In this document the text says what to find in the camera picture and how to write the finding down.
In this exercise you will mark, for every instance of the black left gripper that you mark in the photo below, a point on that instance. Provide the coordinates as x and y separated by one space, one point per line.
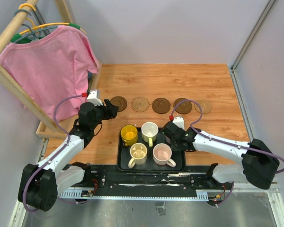
110 111

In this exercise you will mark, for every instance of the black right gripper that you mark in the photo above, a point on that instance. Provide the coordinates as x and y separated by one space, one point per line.
174 147

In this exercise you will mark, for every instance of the yellow transparent cup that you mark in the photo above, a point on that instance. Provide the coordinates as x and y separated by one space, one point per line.
129 135

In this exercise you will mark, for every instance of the purple transparent cup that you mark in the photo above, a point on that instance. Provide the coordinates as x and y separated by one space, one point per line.
167 139

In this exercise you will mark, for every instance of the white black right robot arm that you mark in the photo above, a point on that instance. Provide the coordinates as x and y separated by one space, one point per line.
254 161

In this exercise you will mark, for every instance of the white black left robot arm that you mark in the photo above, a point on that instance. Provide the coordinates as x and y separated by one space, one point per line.
41 183

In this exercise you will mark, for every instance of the brown wooden coaster left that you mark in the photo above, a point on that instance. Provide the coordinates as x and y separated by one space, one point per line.
120 102

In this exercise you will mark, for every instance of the brown wooden coaster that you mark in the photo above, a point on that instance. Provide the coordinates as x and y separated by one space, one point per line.
120 102
183 108
161 105

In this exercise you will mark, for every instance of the woven rattan coaster left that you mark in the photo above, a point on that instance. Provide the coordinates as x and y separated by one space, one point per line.
140 104

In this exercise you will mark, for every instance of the woven rattan coaster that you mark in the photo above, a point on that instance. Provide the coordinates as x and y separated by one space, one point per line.
140 104
205 105

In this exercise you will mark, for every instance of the brown wooden coaster right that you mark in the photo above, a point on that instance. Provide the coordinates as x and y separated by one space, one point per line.
183 108

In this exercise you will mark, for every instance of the brown wooden coaster middle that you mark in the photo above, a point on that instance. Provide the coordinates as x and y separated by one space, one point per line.
161 105

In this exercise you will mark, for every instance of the woven rattan coaster right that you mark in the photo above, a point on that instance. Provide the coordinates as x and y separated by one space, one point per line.
205 105

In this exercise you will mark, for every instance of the pink ceramic mug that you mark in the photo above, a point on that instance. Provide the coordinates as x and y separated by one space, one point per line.
162 155

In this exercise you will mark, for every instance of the white ceramic mug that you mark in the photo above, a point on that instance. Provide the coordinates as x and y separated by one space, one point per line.
149 133

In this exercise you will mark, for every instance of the black plastic tray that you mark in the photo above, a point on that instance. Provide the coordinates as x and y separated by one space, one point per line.
150 166

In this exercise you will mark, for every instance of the cream ceramic mug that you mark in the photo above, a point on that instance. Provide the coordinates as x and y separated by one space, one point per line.
138 153

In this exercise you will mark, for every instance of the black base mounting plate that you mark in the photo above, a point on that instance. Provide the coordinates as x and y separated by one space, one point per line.
100 175

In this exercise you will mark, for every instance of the pink t-shirt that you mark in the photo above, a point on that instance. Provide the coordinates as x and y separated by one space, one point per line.
53 70

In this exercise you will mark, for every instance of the grey clothes hanger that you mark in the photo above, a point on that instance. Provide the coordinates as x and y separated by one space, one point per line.
33 33

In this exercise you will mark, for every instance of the yellow clothes hanger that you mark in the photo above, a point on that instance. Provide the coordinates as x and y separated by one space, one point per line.
65 13

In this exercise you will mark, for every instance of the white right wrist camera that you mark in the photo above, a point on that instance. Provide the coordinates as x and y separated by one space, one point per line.
176 122

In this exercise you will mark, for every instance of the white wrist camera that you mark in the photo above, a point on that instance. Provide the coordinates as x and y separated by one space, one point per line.
93 96
176 122

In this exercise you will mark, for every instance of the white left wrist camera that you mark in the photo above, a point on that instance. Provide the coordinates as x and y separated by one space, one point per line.
93 96

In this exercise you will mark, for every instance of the aluminium frame rail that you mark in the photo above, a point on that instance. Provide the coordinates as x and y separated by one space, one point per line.
140 192

